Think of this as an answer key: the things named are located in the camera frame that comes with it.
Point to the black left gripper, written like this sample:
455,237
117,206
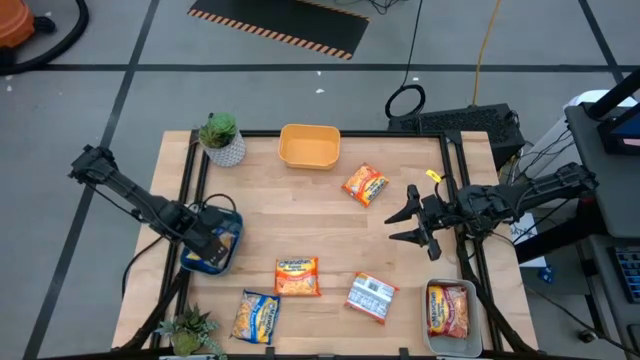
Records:
212,225

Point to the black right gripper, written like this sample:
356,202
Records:
435,215

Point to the orange Maruchan ramen pack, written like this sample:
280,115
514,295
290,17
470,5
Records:
371,297
296,280
365,185

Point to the red Maruchan ramen pack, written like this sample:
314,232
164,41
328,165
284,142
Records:
447,312

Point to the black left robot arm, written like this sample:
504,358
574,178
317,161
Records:
135,200

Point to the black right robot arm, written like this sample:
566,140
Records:
530,192

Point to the teal plastic bin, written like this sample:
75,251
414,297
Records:
239,240

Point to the small green succulent plant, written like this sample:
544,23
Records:
187,340

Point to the succulent in white patterned pot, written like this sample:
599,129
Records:
227,150

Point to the white paper sheet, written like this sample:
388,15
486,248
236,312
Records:
525,232

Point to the grey plastic bin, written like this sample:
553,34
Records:
452,347

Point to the yellow plastic bin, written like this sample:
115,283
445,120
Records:
309,147

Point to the small blue box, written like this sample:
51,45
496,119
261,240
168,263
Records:
546,274

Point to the white plastic table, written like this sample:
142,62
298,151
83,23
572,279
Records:
550,145

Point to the dark grey desk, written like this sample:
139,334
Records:
615,190

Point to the black caster wheel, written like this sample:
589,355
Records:
585,336

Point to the black monitor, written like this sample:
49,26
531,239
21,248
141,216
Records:
620,145

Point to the black keyboard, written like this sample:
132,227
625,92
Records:
629,272

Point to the black diagonal bar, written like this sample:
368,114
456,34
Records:
612,95

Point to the black hazard-striped floor mat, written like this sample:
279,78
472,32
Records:
280,20

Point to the orange shop vacuum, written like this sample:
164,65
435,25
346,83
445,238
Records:
12,22

